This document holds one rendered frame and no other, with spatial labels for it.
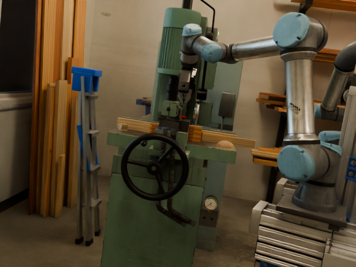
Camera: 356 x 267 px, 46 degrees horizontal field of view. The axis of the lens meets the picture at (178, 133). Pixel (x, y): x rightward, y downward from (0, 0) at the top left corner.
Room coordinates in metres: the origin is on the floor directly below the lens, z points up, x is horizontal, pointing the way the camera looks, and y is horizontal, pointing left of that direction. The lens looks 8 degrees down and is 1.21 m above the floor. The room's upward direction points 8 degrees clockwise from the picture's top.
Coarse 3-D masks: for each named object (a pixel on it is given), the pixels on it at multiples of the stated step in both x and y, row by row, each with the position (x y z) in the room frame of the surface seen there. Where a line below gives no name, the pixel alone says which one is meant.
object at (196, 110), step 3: (195, 102) 2.16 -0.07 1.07; (198, 102) 2.15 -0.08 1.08; (195, 105) 2.13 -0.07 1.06; (198, 105) 2.13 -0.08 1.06; (195, 108) 2.12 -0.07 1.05; (198, 108) 2.12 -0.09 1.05; (195, 111) 2.11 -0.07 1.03; (198, 111) 2.12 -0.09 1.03; (195, 114) 2.11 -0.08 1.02; (198, 114) 2.12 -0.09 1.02; (195, 117) 2.11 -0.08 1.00; (192, 120) 2.13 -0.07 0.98; (195, 120) 2.12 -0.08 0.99; (195, 123) 2.14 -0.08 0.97
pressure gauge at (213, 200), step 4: (208, 196) 1.82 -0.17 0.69; (212, 196) 1.82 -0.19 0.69; (204, 200) 1.80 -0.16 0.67; (208, 200) 1.81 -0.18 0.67; (212, 200) 1.80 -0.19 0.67; (216, 200) 1.80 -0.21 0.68; (204, 204) 1.80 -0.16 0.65; (208, 204) 1.81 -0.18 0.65; (212, 204) 1.80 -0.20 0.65; (216, 204) 1.80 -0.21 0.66; (208, 208) 1.81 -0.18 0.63; (212, 208) 1.80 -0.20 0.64
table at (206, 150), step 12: (108, 132) 1.90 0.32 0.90; (120, 132) 1.93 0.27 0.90; (132, 132) 1.98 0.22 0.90; (144, 132) 2.03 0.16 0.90; (108, 144) 1.90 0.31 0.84; (120, 144) 1.90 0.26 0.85; (192, 144) 1.88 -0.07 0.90; (204, 144) 1.93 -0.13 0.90; (168, 156) 1.79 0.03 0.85; (192, 156) 1.87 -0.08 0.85; (204, 156) 1.87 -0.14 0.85; (216, 156) 1.87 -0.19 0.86; (228, 156) 1.86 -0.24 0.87
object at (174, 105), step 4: (164, 104) 2.00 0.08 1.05; (168, 104) 2.00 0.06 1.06; (172, 104) 2.00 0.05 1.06; (176, 104) 2.00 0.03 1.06; (164, 108) 2.00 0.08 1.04; (172, 108) 2.00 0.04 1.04; (176, 108) 2.00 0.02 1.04; (164, 112) 2.00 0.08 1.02; (168, 112) 2.00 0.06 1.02; (172, 112) 2.00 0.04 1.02; (176, 112) 2.01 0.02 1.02; (168, 116) 2.00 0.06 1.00; (172, 116) 2.00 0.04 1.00
